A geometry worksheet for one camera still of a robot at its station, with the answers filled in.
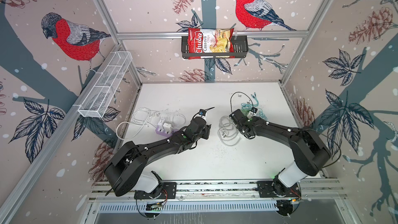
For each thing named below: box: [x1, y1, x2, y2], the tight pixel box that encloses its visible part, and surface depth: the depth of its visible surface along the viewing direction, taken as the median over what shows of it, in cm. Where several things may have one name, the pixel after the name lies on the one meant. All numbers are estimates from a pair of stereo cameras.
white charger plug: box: [162, 122, 172, 135], surface depth 90 cm
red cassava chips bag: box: [187, 28, 236, 60], surface depth 90 cm
